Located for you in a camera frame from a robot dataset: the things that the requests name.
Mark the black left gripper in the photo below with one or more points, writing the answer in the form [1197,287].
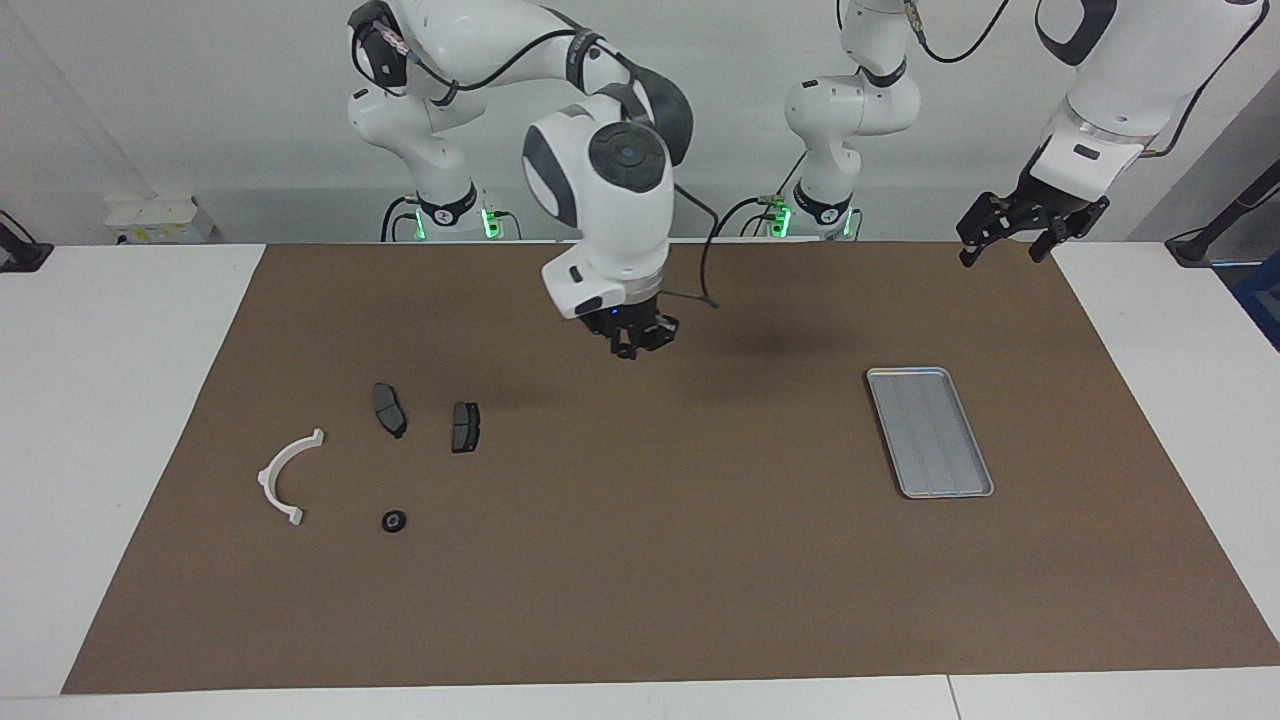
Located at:
[1040,208]

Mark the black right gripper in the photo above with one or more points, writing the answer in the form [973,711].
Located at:
[635,322]

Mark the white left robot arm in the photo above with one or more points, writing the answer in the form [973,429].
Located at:
[1120,90]

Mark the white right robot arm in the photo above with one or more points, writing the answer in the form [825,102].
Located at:
[610,200]

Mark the silver metal tray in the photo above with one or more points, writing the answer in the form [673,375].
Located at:
[930,435]

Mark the dark grey rectangular brake pad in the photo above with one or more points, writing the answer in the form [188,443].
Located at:
[465,428]

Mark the brown table mat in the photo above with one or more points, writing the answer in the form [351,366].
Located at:
[650,550]

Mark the blue crate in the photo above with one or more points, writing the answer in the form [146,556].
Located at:
[1262,305]

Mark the dark grey curved brake pad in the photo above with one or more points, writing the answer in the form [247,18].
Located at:
[388,410]

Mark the white power box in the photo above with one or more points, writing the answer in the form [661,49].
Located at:
[160,220]

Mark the white curved plastic bracket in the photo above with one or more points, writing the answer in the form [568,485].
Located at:
[272,478]

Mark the black clamp mount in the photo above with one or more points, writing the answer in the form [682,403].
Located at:
[22,255]

